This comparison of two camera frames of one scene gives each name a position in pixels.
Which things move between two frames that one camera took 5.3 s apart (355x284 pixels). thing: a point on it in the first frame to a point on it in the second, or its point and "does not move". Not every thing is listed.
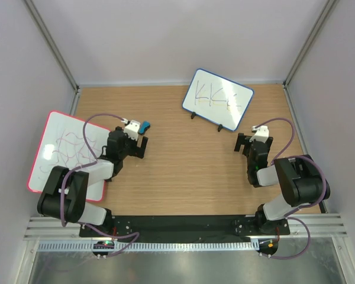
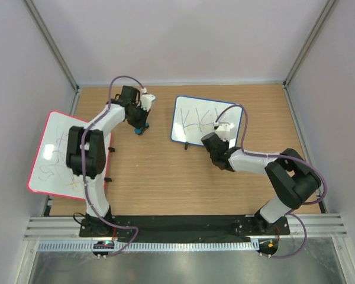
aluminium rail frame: [326, 226] does not move
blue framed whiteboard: [218, 102] to [193, 118]
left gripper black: [138, 150] to [141, 123]
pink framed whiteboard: [69, 142] does not move
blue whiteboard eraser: [143, 127] does not move
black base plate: [183, 226] does not move
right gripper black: [242, 139] to [226, 144]
